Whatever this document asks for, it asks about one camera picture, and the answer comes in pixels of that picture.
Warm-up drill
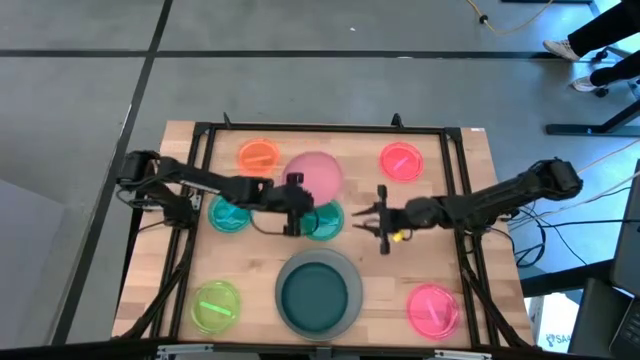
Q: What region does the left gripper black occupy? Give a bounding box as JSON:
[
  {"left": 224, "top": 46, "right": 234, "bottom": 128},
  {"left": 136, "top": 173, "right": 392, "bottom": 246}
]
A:
[{"left": 271, "top": 172, "right": 318, "bottom": 237}]

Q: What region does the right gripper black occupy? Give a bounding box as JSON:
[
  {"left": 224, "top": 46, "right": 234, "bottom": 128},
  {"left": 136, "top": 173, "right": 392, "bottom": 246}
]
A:
[{"left": 351, "top": 184, "right": 417, "bottom": 256}]

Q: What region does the small teal plastic plate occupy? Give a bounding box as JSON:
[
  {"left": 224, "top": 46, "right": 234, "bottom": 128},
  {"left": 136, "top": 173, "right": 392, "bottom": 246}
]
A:
[
  {"left": 207, "top": 194, "right": 254, "bottom": 234},
  {"left": 299, "top": 199, "right": 346, "bottom": 243}
]

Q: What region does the large pink plastic plate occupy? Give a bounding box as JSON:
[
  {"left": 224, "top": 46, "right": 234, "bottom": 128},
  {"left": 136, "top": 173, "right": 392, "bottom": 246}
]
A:
[{"left": 281, "top": 151, "right": 345, "bottom": 207}]

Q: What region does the small red plastic plate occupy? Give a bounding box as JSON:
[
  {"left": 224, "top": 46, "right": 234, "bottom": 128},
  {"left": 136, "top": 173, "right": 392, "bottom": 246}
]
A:
[{"left": 378, "top": 141, "right": 425, "bottom": 183}]

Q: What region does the small orange plastic plate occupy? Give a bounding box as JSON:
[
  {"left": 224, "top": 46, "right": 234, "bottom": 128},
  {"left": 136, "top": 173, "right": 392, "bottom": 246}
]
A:
[{"left": 237, "top": 138, "right": 282, "bottom": 178}]

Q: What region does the small pink plastic plate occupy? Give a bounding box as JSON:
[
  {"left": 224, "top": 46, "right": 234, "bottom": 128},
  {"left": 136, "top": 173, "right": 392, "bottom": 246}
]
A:
[{"left": 405, "top": 283, "right": 462, "bottom": 342}]

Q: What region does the large grey plate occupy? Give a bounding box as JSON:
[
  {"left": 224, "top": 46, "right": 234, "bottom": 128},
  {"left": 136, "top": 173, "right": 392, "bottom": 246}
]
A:
[{"left": 274, "top": 248, "right": 364, "bottom": 343}]

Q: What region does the dark teal plate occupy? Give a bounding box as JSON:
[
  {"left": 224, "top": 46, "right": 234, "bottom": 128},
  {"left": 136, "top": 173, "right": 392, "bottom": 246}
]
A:
[{"left": 280, "top": 261, "right": 350, "bottom": 332}]

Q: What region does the small green plastic plate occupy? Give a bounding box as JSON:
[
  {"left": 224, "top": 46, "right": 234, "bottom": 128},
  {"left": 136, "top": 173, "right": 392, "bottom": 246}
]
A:
[{"left": 190, "top": 279, "right": 243, "bottom": 336}]

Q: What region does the black desk foot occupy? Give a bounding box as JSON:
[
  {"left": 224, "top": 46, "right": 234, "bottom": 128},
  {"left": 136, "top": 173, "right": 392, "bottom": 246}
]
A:
[
  {"left": 545, "top": 98, "right": 640, "bottom": 137},
  {"left": 519, "top": 258, "right": 615, "bottom": 299}
]

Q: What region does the white cardboard box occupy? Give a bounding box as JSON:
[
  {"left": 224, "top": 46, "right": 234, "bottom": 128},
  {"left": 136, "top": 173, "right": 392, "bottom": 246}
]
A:
[{"left": 528, "top": 293, "right": 581, "bottom": 354}]

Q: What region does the dark grey case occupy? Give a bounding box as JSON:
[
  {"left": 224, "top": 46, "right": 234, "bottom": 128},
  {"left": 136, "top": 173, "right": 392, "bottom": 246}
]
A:
[{"left": 567, "top": 277, "right": 632, "bottom": 359}]

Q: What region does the person's white shoe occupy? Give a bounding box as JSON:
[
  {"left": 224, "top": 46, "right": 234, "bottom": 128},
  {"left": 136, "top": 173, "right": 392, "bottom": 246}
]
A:
[
  {"left": 542, "top": 38, "right": 582, "bottom": 63},
  {"left": 571, "top": 75, "right": 599, "bottom": 94}
]

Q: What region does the dark monitor panel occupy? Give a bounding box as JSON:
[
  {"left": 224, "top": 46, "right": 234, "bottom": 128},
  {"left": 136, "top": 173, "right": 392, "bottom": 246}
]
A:
[{"left": 610, "top": 159, "right": 640, "bottom": 297}]

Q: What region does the black bar with brackets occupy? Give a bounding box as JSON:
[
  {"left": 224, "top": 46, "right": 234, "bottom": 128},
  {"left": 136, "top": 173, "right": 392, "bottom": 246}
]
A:
[{"left": 0, "top": 337, "right": 640, "bottom": 360}]

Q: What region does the grey laptop keyboard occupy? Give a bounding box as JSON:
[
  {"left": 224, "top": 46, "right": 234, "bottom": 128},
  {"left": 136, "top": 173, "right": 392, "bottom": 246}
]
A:
[{"left": 608, "top": 297, "right": 640, "bottom": 360}]

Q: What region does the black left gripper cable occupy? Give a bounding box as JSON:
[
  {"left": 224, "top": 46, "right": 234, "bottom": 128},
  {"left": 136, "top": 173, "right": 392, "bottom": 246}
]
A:
[{"left": 250, "top": 218, "right": 292, "bottom": 237}]

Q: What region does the black metal table frame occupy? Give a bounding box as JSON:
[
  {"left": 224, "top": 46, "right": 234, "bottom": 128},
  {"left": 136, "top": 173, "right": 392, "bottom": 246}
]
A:
[{"left": 112, "top": 112, "right": 536, "bottom": 351}]

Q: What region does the looped black floor cable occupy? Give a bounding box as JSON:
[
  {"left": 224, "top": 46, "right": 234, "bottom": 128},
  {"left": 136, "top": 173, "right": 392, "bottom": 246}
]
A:
[{"left": 513, "top": 219, "right": 549, "bottom": 269}]

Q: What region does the yellow floor cable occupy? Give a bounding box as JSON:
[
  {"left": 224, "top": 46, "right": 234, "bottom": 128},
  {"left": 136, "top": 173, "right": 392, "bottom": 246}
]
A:
[{"left": 464, "top": 0, "right": 554, "bottom": 37}]

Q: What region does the white floor cable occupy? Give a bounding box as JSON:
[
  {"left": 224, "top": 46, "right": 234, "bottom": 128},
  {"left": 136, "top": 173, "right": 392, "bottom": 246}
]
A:
[{"left": 509, "top": 171, "right": 640, "bottom": 222}]

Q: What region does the beige floor cable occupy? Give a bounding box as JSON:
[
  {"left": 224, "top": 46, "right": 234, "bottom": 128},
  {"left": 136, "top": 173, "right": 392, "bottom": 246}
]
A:
[{"left": 577, "top": 138, "right": 640, "bottom": 176}]

